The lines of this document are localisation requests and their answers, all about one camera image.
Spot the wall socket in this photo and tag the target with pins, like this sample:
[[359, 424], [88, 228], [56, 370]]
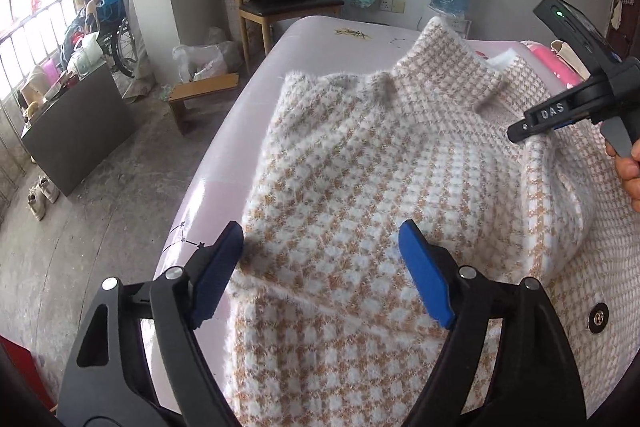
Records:
[[391, 6]]

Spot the pink container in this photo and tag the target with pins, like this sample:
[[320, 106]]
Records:
[[50, 69]]

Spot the small beige hanging cloth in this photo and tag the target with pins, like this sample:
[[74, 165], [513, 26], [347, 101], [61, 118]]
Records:
[[617, 14]]

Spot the pink floral blanket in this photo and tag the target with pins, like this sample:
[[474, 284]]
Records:
[[555, 62]]

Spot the white water dispenser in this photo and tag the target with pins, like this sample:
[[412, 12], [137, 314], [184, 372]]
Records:
[[462, 28]]

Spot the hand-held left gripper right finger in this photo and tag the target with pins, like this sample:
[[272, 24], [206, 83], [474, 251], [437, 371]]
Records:
[[425, 272]]

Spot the small wooden stool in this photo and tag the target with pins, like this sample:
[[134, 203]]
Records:
[[200, 88]]

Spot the beige garment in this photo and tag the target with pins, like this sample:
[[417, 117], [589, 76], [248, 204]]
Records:
[[567, 54]]

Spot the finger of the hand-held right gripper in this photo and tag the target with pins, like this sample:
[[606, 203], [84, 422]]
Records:
[[522, 131]]

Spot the person's right hand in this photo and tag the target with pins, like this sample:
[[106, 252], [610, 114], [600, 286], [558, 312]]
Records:
[[632, 177]]

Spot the white plastic bags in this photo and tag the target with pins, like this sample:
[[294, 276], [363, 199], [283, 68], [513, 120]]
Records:
[[205, 57]]

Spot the wooden chair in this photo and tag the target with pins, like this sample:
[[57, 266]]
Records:
[[260, 14]]

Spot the white shoe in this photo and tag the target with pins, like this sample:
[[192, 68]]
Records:
[[36, 204], [50, 189]]

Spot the metal window railing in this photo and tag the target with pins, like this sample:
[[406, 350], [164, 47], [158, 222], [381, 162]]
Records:
[[15, 42]]

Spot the white bag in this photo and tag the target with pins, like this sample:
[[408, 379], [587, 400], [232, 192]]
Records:
[[84, 52]]

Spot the beige white houndstooth coat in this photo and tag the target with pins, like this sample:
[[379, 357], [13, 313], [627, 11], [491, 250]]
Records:
[[350, 167]]

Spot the red box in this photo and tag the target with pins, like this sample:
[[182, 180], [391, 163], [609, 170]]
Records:
[[22, 367]]

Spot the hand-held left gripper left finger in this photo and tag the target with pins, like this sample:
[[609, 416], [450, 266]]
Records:
[[220, 272]]

